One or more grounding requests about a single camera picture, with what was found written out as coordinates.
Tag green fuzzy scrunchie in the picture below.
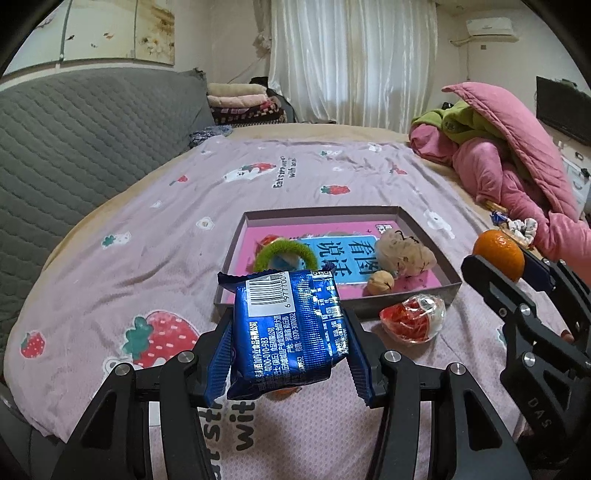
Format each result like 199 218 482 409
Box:
253 239 319 273

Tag dark floral cloth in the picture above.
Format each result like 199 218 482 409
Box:
189 124 234 148

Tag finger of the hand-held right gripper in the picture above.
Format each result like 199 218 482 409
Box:
462 253 548 335
519 249 589 319

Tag green cloth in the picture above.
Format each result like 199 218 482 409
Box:
411 100 499 146

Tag folded checkered blanket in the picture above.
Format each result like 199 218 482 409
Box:
210 104 284 125

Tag beige plush scrunchie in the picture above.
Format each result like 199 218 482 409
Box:
375 229 437 278

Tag strawberry printed blanket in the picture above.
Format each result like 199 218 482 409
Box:
0 134 532 480

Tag folded pink blanket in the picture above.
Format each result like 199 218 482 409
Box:
208 93 271 110

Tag red and clear egg capsule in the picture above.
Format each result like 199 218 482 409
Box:
379 293 446 344

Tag white cabinet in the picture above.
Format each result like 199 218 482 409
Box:
561 148 591 217

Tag black television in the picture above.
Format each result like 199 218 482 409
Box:
536 76 591 144

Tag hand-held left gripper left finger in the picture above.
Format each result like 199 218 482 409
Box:
51 314 236 480

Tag blue snack packet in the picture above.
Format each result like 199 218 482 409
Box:
217 267 354 401

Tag shallow grey cardboard box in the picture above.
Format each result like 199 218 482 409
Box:
213 205 462 319

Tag walnut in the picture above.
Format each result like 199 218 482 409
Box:
367 270 395 296

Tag pink quilt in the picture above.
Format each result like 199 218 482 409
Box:
409 82 591 264

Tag white sheer curtain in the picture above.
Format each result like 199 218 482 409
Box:
268 0 439 130

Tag grey quilted headboard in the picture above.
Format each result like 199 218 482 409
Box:
0 67 215 365

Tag floral wall poster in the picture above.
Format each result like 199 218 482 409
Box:
0 0 178 77

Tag white patterned scrunchie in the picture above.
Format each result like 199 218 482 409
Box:
508 217 539 250

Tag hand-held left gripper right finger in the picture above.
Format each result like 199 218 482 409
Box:
342 307 532 480

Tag pink picture book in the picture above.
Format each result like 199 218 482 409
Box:
226 220 444 301

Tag white air conditioner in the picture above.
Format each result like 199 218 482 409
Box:
466 17 514 38

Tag folded beige blanket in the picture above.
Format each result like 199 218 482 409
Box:
207 82 269 99

